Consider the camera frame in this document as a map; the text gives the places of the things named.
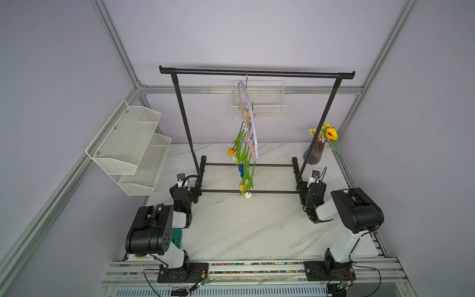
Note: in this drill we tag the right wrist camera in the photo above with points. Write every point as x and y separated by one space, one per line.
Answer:
316 177

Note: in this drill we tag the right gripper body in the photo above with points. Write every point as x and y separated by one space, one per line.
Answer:
303 190

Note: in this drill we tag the purple clip hanger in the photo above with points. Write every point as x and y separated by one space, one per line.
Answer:
249 123

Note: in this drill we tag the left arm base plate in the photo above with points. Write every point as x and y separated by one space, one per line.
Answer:
192 272

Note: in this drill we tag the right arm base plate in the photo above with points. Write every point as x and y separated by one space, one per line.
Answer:
322 271

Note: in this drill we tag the orange tulip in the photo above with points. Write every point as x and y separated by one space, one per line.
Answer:
235 150

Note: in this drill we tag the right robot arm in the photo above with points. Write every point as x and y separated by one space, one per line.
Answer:
359 214

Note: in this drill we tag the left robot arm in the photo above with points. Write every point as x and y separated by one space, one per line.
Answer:
151 232

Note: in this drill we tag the white mesh tiered shelf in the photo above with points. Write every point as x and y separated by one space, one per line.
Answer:
130 150

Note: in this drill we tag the black clothes rack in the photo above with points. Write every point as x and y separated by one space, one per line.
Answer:
174 72

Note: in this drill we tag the white wire wall basket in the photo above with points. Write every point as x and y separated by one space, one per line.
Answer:
266 97

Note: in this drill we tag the blue tulip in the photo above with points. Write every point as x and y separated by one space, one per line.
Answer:
241 170

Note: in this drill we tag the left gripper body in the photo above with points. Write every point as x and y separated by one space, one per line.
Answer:
194 194

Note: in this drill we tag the green work glove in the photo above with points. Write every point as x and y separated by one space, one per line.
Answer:
176 237

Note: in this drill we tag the sunflower bouquet in vase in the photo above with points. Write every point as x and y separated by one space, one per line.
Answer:
326 135

